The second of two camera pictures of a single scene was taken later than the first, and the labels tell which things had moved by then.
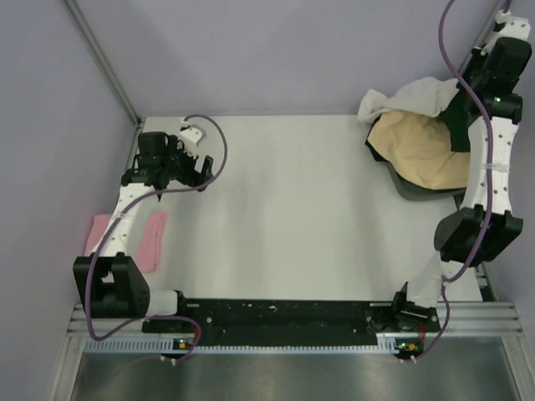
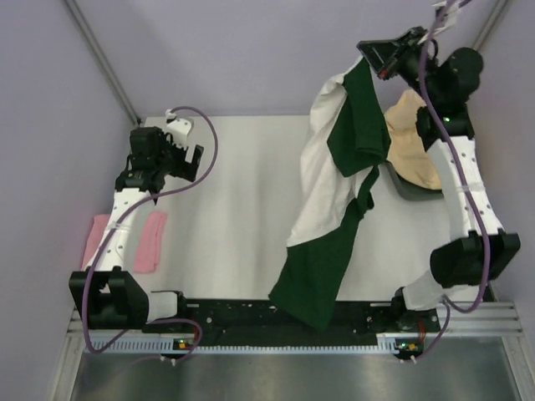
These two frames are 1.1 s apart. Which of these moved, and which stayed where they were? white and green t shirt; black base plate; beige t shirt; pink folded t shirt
Moved: white and green t shirt
Stayed: pink folded t shirt; black base plate; beige t shirt
